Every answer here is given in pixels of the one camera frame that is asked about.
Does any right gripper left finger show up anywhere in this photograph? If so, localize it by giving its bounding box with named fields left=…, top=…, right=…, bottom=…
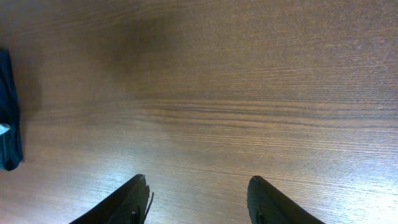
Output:
left=71, top=174, right=154, bottom=224

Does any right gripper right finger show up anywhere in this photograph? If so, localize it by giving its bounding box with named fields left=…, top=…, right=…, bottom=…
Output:
left=247, top=175, right=324, bottom=224

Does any folded navy garment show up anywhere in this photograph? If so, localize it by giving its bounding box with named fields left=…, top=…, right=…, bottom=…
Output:
left=1, top=49, right=23, bottom=171

